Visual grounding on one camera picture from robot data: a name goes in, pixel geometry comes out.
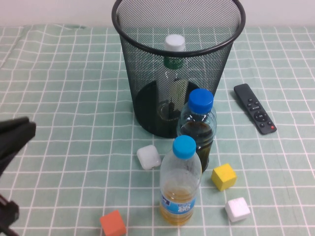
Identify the white cap green neck bottle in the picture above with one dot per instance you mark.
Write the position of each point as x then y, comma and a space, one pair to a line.
174, 43

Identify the black mesh wastebasket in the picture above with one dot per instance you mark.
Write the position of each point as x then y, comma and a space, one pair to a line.
145, 108

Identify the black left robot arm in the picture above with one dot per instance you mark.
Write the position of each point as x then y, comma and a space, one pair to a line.
8, 214

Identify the yellow cube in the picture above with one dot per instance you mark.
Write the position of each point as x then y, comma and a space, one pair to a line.
222, 175

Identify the black remote control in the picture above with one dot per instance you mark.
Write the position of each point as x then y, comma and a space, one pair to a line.
254, 108

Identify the white cube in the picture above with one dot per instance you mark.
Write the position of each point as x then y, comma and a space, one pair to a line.
237, 209

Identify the green checked tablecloth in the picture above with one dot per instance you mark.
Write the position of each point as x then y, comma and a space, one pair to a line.
61, 98

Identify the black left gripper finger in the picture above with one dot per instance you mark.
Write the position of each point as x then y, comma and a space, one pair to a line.
14, 140
12, 123

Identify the orange cube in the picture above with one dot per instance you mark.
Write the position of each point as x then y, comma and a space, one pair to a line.
113, 222

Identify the blue cap dark liquid bottle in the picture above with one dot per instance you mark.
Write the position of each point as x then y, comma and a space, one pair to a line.
200, 100

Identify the light blue cap yellow bottle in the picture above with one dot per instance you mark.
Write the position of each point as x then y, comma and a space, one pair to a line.
178, 196

